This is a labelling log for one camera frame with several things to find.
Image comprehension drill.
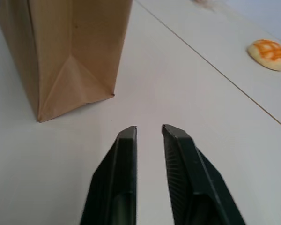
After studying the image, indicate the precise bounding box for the brown paper bag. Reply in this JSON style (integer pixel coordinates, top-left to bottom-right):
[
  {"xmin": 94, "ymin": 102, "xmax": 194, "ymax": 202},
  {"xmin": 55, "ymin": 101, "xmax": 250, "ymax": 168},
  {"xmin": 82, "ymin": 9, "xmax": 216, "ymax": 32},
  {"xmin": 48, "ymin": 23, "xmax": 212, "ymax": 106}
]
[{"xmin": 0, "ymin": 0, "xmax": 133, "ymax": 123}]

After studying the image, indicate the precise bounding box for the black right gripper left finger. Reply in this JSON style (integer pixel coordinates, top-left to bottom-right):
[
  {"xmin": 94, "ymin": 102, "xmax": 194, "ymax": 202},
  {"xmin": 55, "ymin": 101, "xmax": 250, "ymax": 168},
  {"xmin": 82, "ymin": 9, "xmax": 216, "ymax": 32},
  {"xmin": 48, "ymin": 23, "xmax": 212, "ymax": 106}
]
[{"xmin": 79, "ymin": 126, "xmax": 138, "ymax": 225}]

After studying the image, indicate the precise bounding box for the orange lattice bun toy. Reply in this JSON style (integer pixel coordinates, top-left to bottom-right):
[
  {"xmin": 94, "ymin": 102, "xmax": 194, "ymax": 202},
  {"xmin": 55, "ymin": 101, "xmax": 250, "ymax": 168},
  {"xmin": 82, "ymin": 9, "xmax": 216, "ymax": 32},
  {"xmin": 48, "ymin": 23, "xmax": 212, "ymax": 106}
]
[{"xmin": 246, "ymin": 39, "xmax": 281, "ymax": 72}]

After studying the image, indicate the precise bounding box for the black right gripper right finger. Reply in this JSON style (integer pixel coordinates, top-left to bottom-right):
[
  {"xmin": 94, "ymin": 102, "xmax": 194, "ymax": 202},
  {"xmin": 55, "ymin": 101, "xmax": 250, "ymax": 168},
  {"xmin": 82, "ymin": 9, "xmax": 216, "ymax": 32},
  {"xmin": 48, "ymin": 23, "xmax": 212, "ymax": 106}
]
[{"xmin": 162, "ymin": 124, "xmax": 246, "ymax": 225}]

